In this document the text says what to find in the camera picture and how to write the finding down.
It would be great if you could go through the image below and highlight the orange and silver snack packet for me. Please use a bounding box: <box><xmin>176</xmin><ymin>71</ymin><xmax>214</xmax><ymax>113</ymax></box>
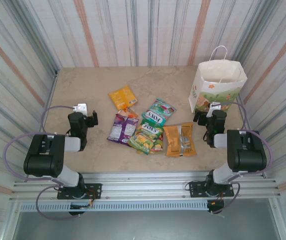
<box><xmin>162</xmin><ymin>122</ymin><xmax>198</xmax><ymax>158</ymax></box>

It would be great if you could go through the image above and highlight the purple snack packet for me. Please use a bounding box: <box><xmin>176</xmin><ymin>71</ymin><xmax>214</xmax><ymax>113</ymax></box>
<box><xmin>107</xmin><ymin>113</ymin><xmax>139</xmax><ymax>146</ymax></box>

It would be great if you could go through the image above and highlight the small orange snack packet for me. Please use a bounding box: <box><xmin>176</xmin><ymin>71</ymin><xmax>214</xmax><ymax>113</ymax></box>
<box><xmin>117</xmin><ymin>106</ymin><xmax>139</xmax><ymax>119</ymax></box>

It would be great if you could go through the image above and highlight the yellow snack packet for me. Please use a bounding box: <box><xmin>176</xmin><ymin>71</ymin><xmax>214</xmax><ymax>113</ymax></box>
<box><xmin>108</xmin><ymin>85</ymin><xmax>139</xmax><ymax>111</ymax></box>

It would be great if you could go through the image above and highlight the teal Fox's candy bag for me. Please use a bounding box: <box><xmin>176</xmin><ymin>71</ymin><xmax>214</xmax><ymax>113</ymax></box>
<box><xmin>141</xmin><ymin>98</ymin><xmax>177</xmax><ymax>127</ymax></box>

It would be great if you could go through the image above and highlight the white printed paper bag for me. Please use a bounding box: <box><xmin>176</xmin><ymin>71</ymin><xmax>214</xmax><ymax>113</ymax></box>
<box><xmin>188</xmin><ymin>45</ymin><xmax>248</xmax><ymax>114</ymax></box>

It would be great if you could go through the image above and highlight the red Fox's candy bag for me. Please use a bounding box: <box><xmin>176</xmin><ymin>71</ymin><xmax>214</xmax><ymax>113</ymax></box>
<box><xmin>135</xmin><ymin>133</ymin><xmax>164</xmax><ymax>155</ymax></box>

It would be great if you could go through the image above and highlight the green Fox's candy bag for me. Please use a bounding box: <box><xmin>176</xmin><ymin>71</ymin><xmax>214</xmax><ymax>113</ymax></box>
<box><xmin>127</xmin><ymin>118</ymin><xmax>164</xmax><ymax>155</ymax></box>

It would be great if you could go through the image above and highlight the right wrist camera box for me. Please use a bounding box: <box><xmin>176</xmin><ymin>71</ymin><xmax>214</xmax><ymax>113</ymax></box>
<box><xmin>206</xmin><ymin>101</ymin><xmax>222</xmax><ymax>118</ymax></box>

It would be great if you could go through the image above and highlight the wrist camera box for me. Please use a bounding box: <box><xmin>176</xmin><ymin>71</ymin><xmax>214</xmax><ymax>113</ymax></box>
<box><xmin>73</xmin><ymin>102</ymin><xmax>89</xmax><ymax>117</ymax></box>
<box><xmin>206</xmin><ymin>101</ymin><xmax>222</xmax><ymax>118</ymax></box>

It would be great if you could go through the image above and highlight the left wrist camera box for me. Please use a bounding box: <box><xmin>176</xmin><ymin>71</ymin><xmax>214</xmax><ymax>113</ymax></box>
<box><xmin>73</xmin><ymin>102</ymin><xmax>89</xmax><ymax>117</ymax></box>

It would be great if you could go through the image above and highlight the aluminium rail frame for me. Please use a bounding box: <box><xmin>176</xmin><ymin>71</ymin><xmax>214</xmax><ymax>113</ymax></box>
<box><xmin>9</xmin><ymin>171</ymin><xmax>281</xmax><ymax>203</ymax></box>

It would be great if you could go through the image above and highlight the black cable clamp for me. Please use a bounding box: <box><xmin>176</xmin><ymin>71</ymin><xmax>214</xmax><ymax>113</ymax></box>
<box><xmin>68</xmin><ymin>203</ymin><xmax>86</xmax><ymax>216</ymax></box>
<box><xmin>206</xmin><ymin>199</ymin><xmax>225</xmax><ymax>215</ymax></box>

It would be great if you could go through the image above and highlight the grey slotted cable duct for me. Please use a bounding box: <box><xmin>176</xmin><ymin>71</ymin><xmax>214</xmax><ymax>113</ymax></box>
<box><xmin>19</xmin><ymin>201</ymin><xmax>210</xmax><ymax>212</ymax></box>

